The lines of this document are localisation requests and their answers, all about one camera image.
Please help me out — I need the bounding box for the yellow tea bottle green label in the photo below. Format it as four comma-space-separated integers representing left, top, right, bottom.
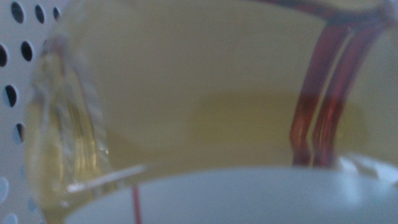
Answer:
24, 0, 398, 224

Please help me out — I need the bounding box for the white perforated plastic basket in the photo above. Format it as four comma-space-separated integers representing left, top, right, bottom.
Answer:
0, 0, 68, 224

